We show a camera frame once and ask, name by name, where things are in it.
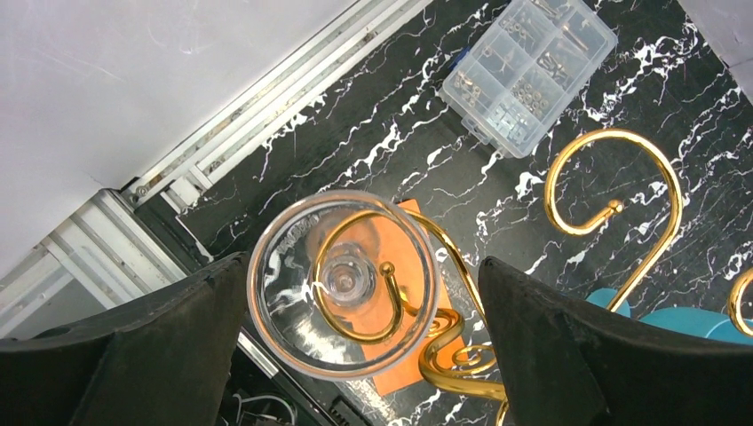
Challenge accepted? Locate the aluminium base frame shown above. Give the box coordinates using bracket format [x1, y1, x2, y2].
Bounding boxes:
[1, 1, 425, 338]

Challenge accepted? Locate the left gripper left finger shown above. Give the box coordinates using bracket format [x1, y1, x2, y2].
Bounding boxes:
[1, 252, 249, 425]

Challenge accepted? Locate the clear plastic organizer box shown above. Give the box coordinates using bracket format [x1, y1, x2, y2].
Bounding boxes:
[440, 1, 618, 158]

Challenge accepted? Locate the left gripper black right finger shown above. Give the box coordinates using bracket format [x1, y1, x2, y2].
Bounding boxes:
[478, 256, 752, 425]

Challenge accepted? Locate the blue wine glass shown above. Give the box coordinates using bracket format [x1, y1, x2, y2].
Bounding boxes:
[639, 307, 752, 345]
[586, 288, 631, 318]

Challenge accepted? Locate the upright blue wine glass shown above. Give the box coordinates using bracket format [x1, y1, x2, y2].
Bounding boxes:
[586, 288, 631, 318]

